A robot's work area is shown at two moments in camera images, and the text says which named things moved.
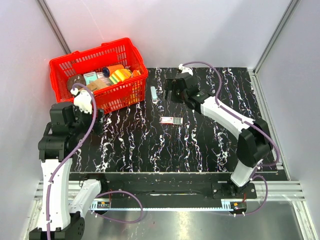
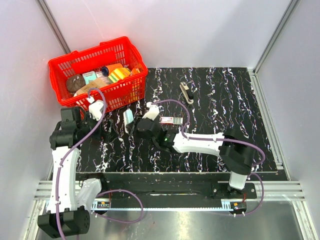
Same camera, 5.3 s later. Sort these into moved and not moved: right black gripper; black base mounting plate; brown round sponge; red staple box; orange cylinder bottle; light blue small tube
Moved: light blue small tube; right black gripper
Not moved: orange cylinder bottle; red staple box; brown round sponge; black base mounting plate
